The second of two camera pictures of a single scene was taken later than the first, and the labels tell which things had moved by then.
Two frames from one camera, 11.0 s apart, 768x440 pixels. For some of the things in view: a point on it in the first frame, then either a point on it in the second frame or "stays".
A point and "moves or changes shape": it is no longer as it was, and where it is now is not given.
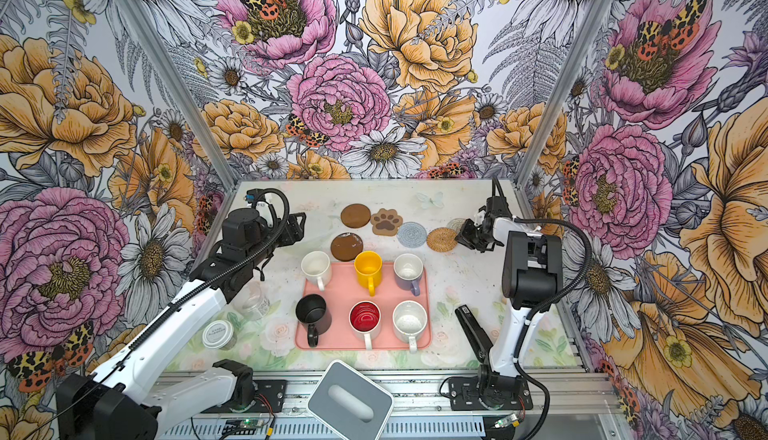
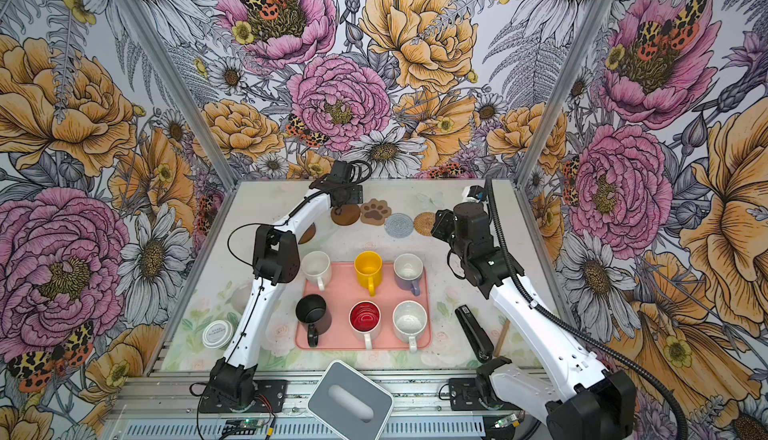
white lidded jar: [219, 334] stays
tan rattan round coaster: [442, 239] moves or changes shape
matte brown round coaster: [355, 215] moves or changes shape
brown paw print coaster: [386, 222] → [374, 212]
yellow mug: [368, 267] stays
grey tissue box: [350, 403] stays
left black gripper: [294, 231] → [355, 196]
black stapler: [473, 332] stays
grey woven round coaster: [412, 234] → [398, 225]
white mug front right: [409, 320] stays
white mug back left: [316, 267] stays
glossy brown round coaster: [346, 246] → [308, 234]
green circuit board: [242, 426] stays
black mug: [314, 313] stays
